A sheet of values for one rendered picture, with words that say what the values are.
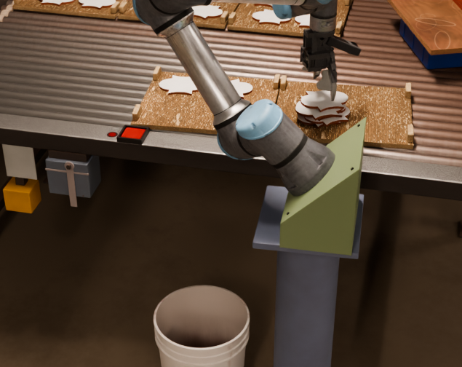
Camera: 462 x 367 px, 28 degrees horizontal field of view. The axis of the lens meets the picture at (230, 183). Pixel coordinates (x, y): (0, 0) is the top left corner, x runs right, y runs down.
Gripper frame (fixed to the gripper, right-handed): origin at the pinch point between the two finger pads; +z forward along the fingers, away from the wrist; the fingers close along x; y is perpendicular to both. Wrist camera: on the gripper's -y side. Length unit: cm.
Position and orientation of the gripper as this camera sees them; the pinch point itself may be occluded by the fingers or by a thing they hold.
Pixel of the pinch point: (325, 89)
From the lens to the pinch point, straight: 274.2
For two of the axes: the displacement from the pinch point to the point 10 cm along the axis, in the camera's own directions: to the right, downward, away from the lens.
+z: 0.0, 8.3, 5.5
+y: -9.6, 1.6, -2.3
